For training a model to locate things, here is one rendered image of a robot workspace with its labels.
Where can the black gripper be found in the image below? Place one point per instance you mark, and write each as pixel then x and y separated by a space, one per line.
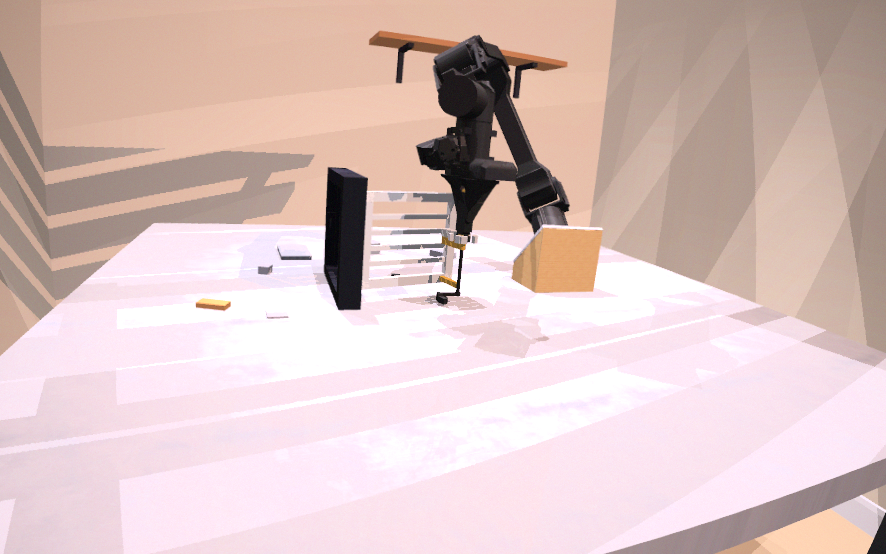
pixel 479 173

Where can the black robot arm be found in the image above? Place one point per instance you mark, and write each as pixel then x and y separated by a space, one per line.
pixel 473 83

